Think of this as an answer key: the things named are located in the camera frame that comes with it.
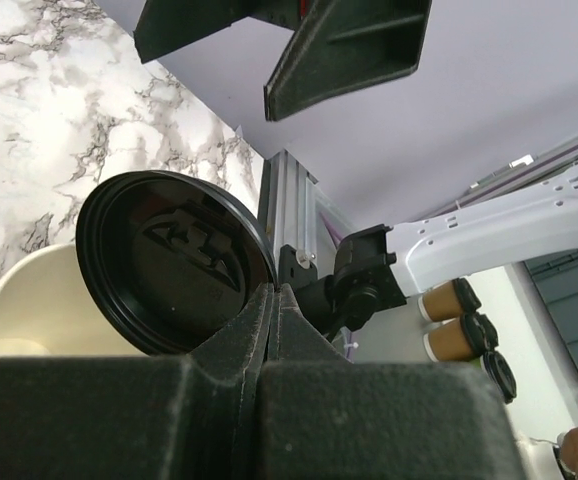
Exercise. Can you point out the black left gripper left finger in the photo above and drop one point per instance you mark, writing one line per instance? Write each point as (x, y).
(165, 417)

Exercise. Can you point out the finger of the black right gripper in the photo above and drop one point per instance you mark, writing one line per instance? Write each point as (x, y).
(165, 26)
(345, 46)

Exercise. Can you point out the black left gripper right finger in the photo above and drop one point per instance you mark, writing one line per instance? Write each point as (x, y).
(323, 417)

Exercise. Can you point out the green paper coffee cup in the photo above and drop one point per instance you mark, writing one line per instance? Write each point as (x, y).
(46, 310)

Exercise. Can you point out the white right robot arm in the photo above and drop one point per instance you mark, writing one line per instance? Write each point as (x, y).
(380, 268)

